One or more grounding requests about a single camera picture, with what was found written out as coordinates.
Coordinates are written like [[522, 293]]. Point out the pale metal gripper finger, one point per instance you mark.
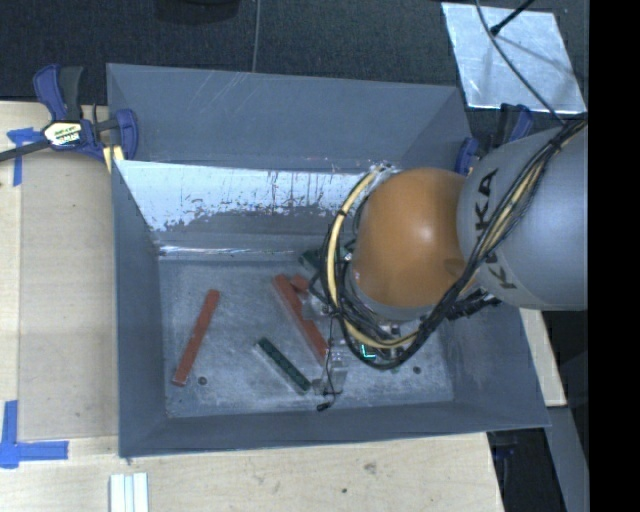
[[316, 309], [336, 376]]

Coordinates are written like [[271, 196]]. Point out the red-brown flat block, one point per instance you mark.
[[299, 315], [197, 337], [300, 283]]

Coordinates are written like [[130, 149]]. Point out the dark green flat block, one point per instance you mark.
[[282, 365], [310, 259]]

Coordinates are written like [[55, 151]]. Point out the grey metal bin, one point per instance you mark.
[[240, 125]]

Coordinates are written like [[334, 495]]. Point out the pale wood board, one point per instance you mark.
[[65, 300]]

